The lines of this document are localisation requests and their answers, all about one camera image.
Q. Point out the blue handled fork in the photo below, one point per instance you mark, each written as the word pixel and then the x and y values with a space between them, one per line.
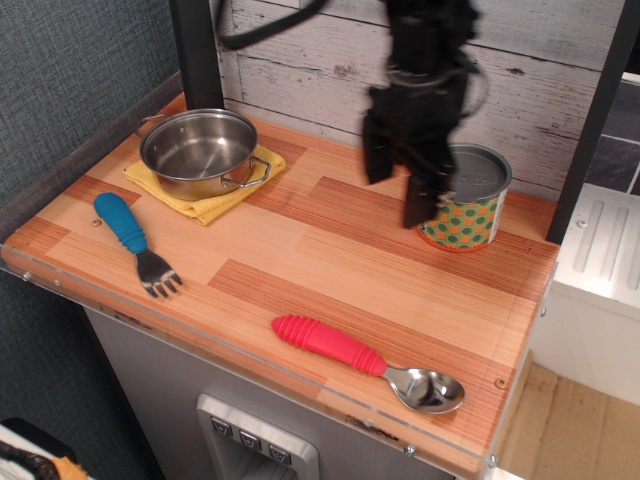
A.
pixel 156 276

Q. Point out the black vertical post right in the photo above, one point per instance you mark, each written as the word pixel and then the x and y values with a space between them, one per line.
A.
pixel 611 75

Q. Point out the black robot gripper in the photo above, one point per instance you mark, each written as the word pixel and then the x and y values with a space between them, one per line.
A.
pixel 414 115

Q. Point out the black vertical post left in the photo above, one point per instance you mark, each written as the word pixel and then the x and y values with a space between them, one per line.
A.
pixel 197 53

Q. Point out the patterned can with grey lid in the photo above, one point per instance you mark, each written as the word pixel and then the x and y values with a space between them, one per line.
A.
pixel 470 222

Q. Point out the orange object bottom left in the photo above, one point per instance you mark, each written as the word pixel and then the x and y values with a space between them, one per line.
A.
pixel 68 470

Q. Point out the black vertical post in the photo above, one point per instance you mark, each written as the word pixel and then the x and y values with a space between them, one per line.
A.
pixel 197 53
pixel 611 75

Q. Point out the stainless steel pot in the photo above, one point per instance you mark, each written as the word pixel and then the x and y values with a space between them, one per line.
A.
pixel 202 153

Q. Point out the red handled spoon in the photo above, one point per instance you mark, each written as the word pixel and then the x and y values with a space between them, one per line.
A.
pixel 422 390

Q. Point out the white toy sink unit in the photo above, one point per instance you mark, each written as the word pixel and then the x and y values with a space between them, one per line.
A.
pixel 588 326

